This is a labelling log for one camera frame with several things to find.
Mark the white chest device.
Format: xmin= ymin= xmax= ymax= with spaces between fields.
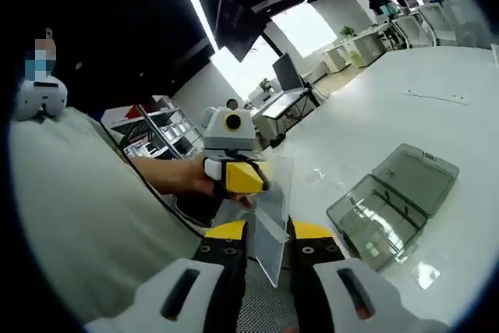
xmin=15 ymin=77 xmax=69 ymax=122

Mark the person's pale shirt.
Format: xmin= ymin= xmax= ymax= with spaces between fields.
xmin=9 ymin=106 xmax=214 ymax=326

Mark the small clear plastic divider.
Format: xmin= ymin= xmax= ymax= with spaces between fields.
xmin=307 ymin=167 xmax=344 ymax=186

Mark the long white table strip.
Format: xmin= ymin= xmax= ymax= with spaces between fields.
xmin=401 ymin=88 xmax=471 ymax=106

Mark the metal shelf rack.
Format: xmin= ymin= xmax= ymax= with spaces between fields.
xmin=101 ymin=94 xmax=206 ymax=158

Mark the dark hanging panel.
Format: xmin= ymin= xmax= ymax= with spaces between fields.
xmin=216 ymin=0 xmax=266 ymax=63

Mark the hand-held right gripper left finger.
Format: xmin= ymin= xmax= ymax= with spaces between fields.
xmin=83 ymin=219 xmax=250 ymax=333

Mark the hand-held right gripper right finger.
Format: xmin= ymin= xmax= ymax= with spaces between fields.
xmin=286 ymin=219 xmax=450 ymax=333

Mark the black computer monitor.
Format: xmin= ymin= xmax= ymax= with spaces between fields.
xmin=271 ymin=52 xmax=305 ymax=92

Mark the person's left hand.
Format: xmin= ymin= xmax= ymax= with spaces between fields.
xmin=186 ymin=156 xmax=255 ymax=210

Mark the clear plastic organizer box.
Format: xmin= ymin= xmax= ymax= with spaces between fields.
xmin=325 ymin=143 xmax=460 ymax=271

